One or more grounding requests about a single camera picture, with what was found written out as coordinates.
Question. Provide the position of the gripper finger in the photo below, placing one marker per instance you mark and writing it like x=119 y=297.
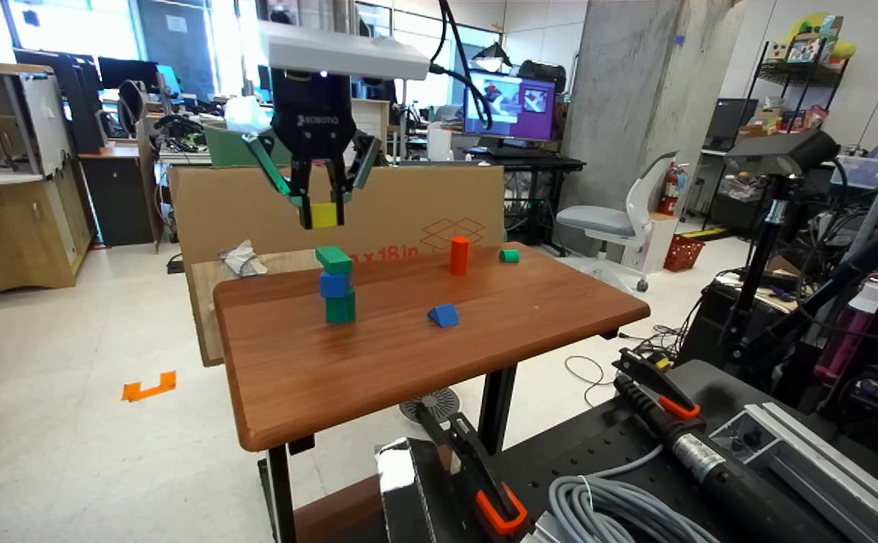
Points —
x=269 y=154
x=365 y=154

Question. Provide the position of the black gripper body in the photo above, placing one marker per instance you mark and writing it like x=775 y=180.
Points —
x=313 y=114

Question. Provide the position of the yellow block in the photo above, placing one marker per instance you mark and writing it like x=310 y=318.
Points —
x=323 y=217

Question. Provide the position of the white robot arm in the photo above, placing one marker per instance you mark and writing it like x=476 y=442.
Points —
x=292 y=48

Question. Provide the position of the cardboard panel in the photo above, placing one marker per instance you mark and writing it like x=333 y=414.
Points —
x=398 y=214

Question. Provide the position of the green box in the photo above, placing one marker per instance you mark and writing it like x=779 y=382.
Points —
x=236 y=153

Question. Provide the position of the upper green block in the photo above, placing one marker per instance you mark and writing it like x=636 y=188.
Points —
x=333 y=260

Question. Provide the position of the crumpled white cloth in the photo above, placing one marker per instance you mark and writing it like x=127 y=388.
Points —
x=241 y=260

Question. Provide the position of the blue stacked block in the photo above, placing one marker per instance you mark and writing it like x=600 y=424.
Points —
x=337 y=285

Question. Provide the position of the orange cylinder block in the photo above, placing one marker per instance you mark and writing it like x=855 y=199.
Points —
x=461 y=254

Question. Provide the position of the computer monitor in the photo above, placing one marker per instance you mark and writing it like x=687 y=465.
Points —
x=519 y=109

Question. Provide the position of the lower green block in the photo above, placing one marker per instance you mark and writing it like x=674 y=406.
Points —
x=340 y=308

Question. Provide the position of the small green block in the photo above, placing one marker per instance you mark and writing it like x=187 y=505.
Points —
x=508 y=258

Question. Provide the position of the blue loose block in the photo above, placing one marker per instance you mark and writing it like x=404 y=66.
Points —
x=444 y=314

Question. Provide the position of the wooden table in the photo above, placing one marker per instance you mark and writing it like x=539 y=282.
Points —
x=293 y=376

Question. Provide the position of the wooden cabinet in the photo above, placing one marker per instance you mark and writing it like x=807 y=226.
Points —
x=43 y=221

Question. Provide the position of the orange floor marker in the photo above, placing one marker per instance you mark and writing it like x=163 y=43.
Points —
x=138 y=391

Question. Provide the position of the orange black clamp left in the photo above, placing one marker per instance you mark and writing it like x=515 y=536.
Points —
x=488 y=497

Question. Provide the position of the orange black clamp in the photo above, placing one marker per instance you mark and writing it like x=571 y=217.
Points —
x=655 y=382
x=488 y=497

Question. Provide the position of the orange black clamp right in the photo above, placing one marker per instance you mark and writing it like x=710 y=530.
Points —
x=655 y=382

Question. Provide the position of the black metal shelf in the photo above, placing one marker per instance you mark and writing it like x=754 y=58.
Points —
x=791 y=90

